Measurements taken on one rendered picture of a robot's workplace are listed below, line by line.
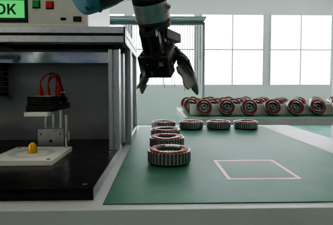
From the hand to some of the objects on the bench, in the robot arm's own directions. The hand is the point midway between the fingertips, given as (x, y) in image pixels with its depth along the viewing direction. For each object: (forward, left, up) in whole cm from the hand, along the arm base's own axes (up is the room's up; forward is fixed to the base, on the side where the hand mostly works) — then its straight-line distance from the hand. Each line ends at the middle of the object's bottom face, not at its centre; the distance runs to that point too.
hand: (170, 92), depth 75 cm
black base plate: (-5, +45, -20) cm, 50 cm away
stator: (+35, +2, -18) cm, 40 cm away
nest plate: (-6, +33, -17) cm, 38 cm away
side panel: (+36, +16, -18) cm, 43 cm away
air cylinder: (+9, +34, -17) cm, 39 cm away
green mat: (+21, -17, -17) cm, 32 cm away
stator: (0, -1, -18) cm, 18 cm away
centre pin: (-6, +33, -16) cm, 38 cm away
